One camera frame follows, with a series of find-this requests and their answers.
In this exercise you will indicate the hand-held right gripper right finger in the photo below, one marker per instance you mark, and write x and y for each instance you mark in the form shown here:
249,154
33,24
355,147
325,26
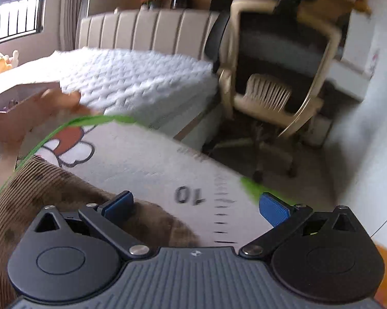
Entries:
274,209

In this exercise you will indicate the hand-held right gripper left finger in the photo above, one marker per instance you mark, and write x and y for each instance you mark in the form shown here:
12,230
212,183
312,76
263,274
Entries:
119,206

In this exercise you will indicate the printed cartoon play mat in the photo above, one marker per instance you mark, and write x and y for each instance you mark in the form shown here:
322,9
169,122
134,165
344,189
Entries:
132,161

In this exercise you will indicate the white quilted mattress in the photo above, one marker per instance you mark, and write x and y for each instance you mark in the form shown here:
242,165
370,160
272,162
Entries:
132,74

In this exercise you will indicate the beige mesh office chair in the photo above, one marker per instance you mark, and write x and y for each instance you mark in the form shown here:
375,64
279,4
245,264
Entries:
277,51

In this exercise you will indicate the beige padded headboard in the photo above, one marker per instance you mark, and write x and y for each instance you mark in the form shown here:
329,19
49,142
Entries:
148,29

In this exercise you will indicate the white box with pink label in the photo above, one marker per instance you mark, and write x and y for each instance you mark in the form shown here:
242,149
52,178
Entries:
361,38

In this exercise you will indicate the beige curtain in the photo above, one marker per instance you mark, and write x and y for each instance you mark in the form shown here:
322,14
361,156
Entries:
74,6

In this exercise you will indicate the black jar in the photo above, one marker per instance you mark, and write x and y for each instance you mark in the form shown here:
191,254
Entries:
180,1

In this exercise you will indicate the barred window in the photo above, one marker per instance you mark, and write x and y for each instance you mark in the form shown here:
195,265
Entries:
19,16

